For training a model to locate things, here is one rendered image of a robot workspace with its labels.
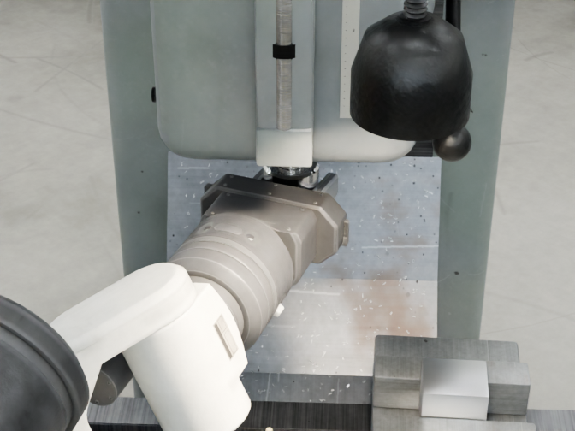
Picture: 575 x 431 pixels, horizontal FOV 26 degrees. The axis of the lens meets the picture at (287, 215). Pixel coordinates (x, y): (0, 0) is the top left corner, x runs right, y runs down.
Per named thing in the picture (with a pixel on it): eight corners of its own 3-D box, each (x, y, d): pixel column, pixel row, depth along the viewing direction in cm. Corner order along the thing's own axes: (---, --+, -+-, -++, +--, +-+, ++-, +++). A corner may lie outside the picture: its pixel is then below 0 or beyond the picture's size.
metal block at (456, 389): (483, 445, 117) (489, 397, 113) (418, 442, 117) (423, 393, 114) (480, 408, 121) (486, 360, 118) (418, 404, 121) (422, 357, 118)
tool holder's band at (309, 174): (255, 164, 106) (255, 154, 105) (307, 155, 107) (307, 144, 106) (274, 191, 102) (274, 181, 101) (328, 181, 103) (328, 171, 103)
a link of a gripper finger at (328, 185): (328, 197, 108) (304, 233, 103) (329, 165, 106) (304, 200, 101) (346, 201, 108) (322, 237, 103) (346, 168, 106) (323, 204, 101)
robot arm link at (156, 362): (246, 228, 90) (179, 316, 81) (301, 349, 94) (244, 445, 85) (122, 252, 96) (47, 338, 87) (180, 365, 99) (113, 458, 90)
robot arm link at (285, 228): (352, 178, 99) (299, 256, 89) (347, 277, 104) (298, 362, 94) (206, 150, 103) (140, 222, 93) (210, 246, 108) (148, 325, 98)
